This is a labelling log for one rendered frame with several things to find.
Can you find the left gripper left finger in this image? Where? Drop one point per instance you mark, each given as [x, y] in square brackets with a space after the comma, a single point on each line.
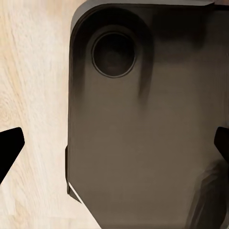
[11, 143]

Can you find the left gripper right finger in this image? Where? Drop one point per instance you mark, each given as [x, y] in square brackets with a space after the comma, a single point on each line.
[221, 141]

